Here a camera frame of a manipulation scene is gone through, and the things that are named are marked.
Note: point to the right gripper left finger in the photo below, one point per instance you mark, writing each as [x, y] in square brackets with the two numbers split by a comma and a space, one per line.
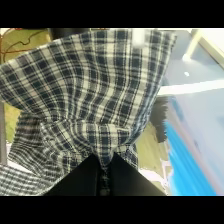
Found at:
[81, 181]

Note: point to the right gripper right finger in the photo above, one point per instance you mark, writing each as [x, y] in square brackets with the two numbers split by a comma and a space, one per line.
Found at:
[131, 181]

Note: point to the checked shirt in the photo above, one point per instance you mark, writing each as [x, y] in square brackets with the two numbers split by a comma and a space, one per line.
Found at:
[86, 90]

